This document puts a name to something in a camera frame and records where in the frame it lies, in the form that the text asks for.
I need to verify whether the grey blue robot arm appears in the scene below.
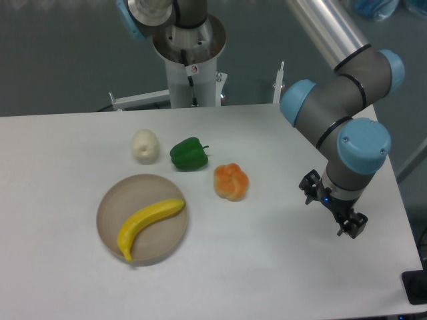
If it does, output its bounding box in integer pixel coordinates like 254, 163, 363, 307
116, 1, 405, 238

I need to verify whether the grey table leg bar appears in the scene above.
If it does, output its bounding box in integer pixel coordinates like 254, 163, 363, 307
395, 138, 427, 183

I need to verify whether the green bell pepper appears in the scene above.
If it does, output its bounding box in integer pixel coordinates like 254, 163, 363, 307
169, 137, 208, 171

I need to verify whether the beige round plate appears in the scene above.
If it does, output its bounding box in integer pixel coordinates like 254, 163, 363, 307
96, 174, 189, 267

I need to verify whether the white metal bracket right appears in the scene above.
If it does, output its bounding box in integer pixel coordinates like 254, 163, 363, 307
272, 61, 286, 103

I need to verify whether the black box at edge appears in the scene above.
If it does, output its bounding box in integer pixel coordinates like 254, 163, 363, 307
402, 270, 426, 305

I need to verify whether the white metal bracket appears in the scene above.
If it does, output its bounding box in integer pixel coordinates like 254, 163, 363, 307
272, 61, 286, 103
109, 89, 169, 111

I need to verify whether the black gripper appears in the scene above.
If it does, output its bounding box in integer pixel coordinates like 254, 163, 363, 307
298, 169, 368, 239

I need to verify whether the orange braided bread roll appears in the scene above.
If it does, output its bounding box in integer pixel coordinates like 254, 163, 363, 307
213, 163, 249, 201

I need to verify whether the blue plastic bag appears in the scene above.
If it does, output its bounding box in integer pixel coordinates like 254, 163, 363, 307
348, 0, 426, 22

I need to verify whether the yellow banana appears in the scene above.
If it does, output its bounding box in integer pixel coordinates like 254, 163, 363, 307
117, 199, 185, 263

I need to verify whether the white metal bracket left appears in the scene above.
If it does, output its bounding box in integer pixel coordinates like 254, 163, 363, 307
109, 89, 169, 111

